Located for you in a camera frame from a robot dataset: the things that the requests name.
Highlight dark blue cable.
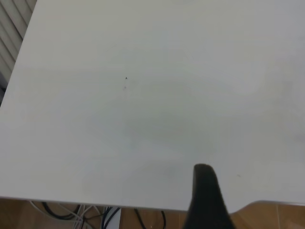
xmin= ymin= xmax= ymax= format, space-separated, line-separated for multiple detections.
xmin=102 ymin=207 xmax=121 ymax=229

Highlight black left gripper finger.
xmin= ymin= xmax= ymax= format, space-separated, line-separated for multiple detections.
xmin=183 ymin=164 xmax=239 ymax=229

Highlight black and white cables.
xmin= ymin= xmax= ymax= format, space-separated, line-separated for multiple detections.
xmin=30 ymin=201 xmax=100 ymax=229

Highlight black cable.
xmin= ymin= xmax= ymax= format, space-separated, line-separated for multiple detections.
xmin=41 ymin=201 xmax=83 ymax=220
xmin=133 ymin=208 xmax=167 ymax=229

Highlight white slatted blind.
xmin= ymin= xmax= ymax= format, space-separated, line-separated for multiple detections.
xmin=0 ymin=0 xmax=38 ymax=79

